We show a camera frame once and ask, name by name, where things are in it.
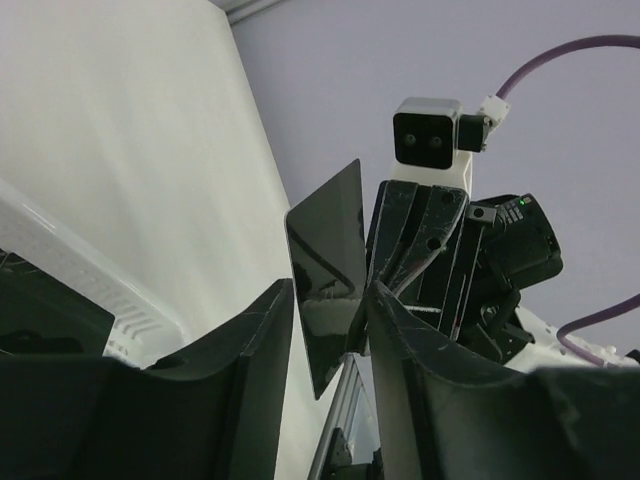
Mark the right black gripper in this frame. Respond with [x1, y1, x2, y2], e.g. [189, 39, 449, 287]
[366, 180, 485, 340]

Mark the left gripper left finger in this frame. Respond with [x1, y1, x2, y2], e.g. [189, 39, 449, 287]
[1, 279, 294, 479]

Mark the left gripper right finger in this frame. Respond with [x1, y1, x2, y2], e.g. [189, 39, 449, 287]
[364, 283, 639, 479]

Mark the black card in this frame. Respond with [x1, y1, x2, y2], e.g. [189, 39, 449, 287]
[285, 159, 367, 399]

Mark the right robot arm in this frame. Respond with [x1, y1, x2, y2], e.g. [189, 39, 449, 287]
[366, 180, 639, 372]

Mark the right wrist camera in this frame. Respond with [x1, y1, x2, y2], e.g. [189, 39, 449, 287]
[391, 97, 494, 194]

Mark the right aluminium frame post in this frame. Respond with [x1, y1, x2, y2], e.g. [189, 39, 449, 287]
[308, 354, 383, 480]

